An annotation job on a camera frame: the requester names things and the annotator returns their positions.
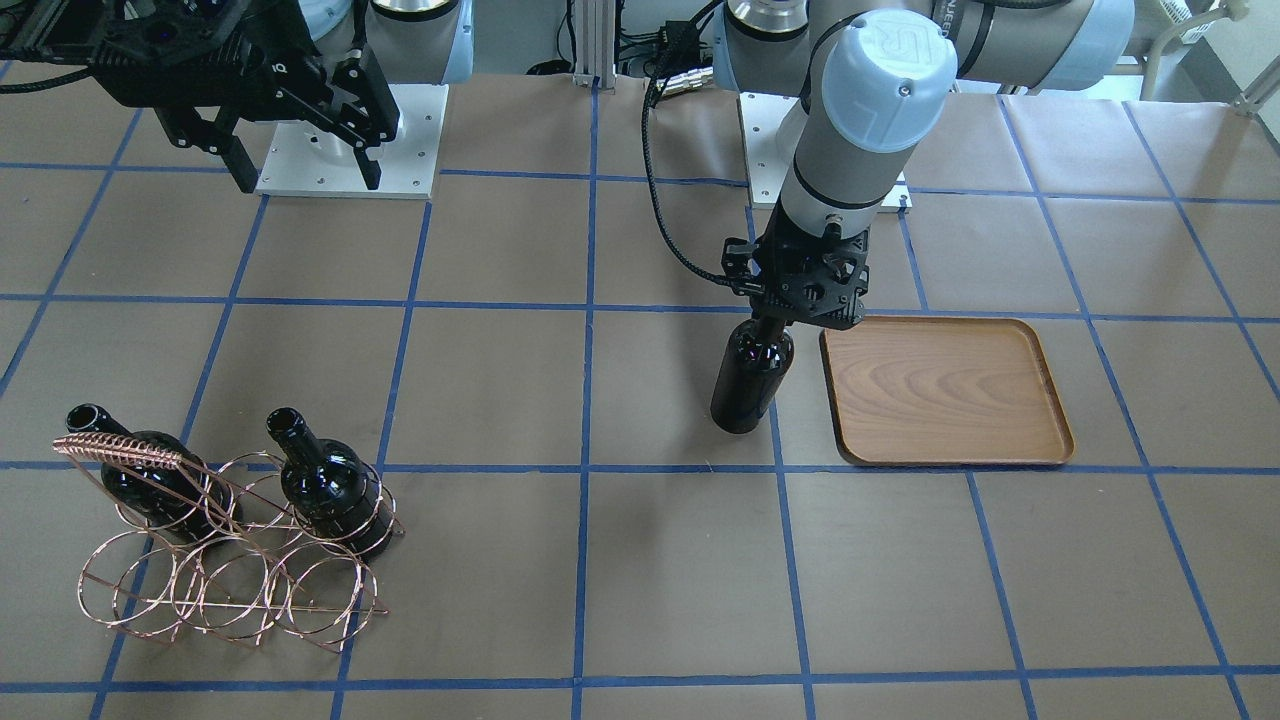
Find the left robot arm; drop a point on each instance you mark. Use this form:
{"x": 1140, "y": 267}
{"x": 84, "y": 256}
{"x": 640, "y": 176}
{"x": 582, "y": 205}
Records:
{"x": 868, "y": 80}

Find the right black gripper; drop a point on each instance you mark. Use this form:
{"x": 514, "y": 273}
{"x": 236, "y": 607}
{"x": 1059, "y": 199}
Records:
{"x": 352, "y": 108}

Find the copper wire bottle basket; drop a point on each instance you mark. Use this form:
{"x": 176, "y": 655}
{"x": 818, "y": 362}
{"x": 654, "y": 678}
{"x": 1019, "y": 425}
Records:
{"x": 263, "y": 574}

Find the wooden tray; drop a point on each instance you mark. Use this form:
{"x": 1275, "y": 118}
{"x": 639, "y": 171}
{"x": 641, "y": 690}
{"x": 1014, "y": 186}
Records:
{"x": 944, "y": 391}

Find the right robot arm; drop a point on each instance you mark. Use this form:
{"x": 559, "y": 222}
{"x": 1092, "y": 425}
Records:
{"x": 423, "y": 47}

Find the dark wine bottle carried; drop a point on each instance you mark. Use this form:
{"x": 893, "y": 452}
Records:
{"x": 757, "y": 356}

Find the dark wine bottle outer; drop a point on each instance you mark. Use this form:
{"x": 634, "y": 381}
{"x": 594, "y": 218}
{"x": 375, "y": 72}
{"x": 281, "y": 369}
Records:
{"x": 182, "y": 502}

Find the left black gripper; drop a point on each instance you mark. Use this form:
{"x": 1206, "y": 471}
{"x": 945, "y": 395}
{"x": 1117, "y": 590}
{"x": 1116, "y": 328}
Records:
{"x": 738, "y": 264}

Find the dark wine bottle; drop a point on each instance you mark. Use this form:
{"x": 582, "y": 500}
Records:
{"x": 182, "y": 502}
{"x": 334, "y": 494}

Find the aluminium frame post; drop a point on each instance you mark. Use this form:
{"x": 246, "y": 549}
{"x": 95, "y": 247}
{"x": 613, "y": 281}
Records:
{"x": 594, "y": 26}

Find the dark wine bottle middle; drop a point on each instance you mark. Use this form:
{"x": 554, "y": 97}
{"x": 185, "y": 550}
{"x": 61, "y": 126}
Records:
{"x": 334, "y": 494}

